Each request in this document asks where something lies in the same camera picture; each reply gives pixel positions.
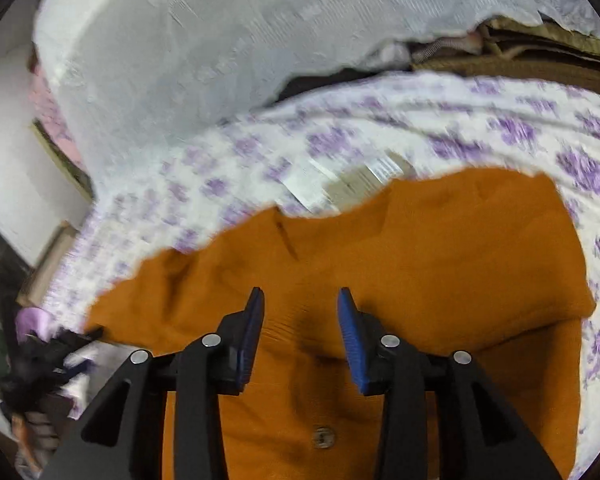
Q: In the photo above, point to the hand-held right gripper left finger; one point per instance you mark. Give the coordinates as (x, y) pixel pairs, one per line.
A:
(250, 340)

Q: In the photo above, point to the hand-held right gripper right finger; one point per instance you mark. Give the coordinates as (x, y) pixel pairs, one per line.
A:
(352, 345)

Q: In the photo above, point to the orange knit cardigan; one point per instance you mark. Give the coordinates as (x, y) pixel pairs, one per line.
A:
(430, 240)

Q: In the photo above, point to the beige wooden board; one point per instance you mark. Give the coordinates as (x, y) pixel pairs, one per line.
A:
(52, 265)

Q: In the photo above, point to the pale striped cloth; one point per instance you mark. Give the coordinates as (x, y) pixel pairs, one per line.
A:
(340, 182)

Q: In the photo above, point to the purple floral bed sheet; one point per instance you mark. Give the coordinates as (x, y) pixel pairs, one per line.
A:
(380, 120)

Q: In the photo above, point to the pink floral cloth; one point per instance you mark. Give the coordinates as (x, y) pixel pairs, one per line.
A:
(50, 110)

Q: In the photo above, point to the dark cloth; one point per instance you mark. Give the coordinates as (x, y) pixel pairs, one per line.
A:
(320, 82)

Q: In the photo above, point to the pale crumpled garment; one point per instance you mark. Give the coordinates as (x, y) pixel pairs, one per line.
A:
(430, 50)

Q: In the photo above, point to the white lace cloth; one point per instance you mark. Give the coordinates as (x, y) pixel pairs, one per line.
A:
(180, 35)

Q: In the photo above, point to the brown blanket stack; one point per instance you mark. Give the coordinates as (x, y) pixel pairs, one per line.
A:
(530, 75)

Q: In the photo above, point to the dark wooden frame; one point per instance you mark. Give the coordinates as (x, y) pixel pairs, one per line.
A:
(62, 160)

